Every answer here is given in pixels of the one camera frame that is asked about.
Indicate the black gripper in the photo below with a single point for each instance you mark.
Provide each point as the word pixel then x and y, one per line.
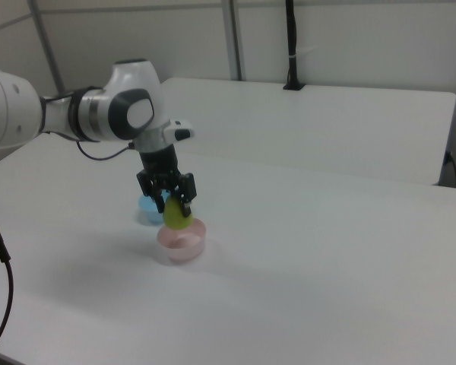
pixel 159 163

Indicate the green pear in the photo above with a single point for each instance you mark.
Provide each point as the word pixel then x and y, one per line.
pixel 173 219

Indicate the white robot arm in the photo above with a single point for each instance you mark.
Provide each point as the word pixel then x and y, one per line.
pixel 7 110

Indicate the blue plastic bowl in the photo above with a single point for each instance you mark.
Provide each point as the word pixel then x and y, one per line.
pixel 146 213

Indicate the pink plastic bowl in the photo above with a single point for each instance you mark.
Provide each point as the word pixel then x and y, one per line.
pixel 182 249

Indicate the white side table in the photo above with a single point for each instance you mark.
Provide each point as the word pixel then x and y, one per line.
pixel 308 125

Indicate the grey partition post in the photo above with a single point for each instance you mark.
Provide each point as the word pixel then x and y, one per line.
pixel 233 38
pixel 47 45

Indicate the black camera pole with base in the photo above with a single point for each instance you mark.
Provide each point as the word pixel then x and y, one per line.
pixel 292 38

